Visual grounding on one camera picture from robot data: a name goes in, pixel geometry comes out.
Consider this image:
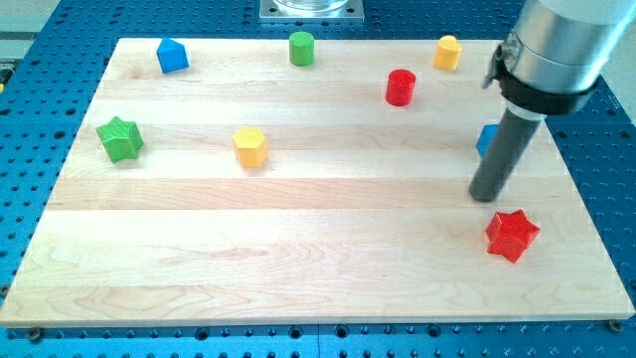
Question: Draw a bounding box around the yellow hexagon block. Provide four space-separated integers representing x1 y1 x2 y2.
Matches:
233 127 268 168

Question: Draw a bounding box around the light wooden board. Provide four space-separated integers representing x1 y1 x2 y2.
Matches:
1 38 634 328

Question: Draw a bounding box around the red cylinder block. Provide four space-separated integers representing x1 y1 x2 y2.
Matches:
385 69 416 106

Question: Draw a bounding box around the green cylinder block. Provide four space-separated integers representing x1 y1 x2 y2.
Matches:
288 31 314 67

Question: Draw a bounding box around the blue block behind rod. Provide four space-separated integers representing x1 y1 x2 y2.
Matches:
475 124 499 157

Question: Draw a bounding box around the yellow heart block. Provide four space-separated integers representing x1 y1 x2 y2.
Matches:
433 35 463 71

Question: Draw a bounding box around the blue pentagon block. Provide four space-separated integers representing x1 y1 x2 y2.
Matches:
156 38 190 74

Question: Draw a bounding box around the red star block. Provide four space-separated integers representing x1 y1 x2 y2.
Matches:
485 210 541 264

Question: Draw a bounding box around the green star block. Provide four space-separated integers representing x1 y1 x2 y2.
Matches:
95 116 144 163

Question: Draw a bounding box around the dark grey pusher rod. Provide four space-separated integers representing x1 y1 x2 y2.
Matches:
468 108 546 203

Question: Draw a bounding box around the blue perforated metal base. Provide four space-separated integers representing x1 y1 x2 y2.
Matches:
1 1 635 357

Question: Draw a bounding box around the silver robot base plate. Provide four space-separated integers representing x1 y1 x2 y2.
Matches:
258 0 365 23

